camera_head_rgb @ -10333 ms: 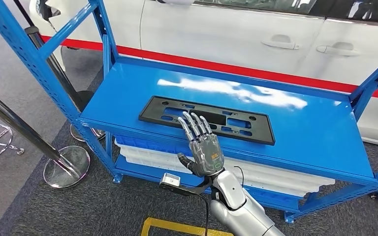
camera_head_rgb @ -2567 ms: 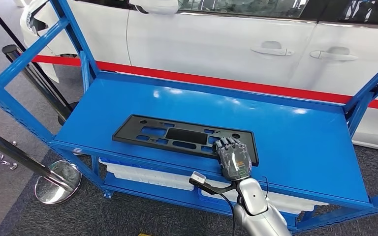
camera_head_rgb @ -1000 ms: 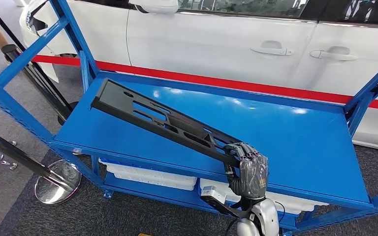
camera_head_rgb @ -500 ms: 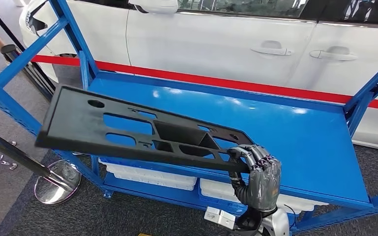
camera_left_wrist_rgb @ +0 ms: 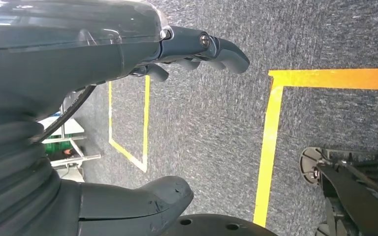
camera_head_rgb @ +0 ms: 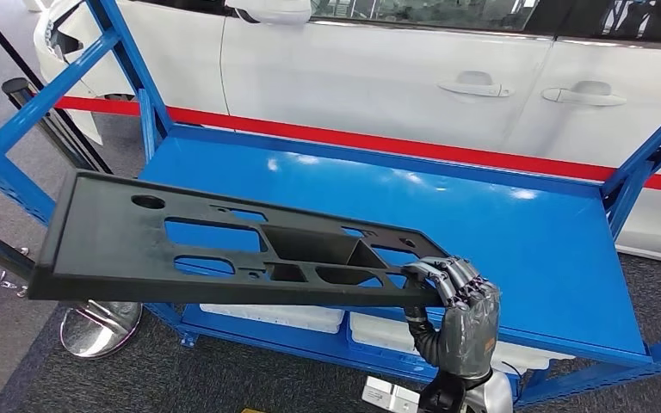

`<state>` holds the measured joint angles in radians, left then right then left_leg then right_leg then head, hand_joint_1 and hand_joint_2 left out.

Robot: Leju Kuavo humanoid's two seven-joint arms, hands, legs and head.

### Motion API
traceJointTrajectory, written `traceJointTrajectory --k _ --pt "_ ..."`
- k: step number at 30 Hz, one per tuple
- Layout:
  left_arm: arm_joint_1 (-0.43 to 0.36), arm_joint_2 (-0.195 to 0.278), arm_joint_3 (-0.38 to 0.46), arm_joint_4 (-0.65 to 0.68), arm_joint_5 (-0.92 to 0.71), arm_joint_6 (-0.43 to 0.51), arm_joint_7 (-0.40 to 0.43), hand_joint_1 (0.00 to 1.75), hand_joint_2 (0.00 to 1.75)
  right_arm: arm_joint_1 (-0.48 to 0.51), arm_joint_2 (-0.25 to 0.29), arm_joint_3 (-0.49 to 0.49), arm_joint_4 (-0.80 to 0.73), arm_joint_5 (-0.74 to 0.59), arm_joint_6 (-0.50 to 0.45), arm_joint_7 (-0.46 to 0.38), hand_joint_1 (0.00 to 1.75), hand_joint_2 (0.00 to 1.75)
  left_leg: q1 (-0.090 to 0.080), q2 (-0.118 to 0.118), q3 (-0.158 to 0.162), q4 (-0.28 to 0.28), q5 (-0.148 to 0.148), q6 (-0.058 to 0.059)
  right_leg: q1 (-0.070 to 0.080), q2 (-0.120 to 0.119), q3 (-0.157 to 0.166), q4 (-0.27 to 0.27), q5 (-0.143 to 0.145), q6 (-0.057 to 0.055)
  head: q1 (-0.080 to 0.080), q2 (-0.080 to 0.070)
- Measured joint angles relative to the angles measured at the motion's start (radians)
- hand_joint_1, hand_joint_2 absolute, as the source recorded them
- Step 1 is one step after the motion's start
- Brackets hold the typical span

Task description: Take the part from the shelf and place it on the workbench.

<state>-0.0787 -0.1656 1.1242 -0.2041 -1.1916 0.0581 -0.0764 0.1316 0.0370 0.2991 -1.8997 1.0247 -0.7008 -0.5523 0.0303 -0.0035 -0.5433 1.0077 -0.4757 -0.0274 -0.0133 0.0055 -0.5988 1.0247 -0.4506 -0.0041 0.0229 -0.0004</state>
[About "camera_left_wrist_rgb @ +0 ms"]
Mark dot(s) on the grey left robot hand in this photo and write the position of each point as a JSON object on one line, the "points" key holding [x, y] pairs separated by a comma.
{"points": [[62, 49]]}

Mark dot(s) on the white workbench frame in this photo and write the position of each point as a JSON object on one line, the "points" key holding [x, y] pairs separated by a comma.
{"points": [[75, 159]]}

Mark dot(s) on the yellow floor tape square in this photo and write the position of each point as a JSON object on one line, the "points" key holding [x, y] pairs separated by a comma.
{"points": [[145, 130], [273, 130]]}

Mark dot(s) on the black robot leg frame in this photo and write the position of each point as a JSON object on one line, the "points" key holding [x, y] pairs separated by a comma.
{"points": [[355, 195]]}

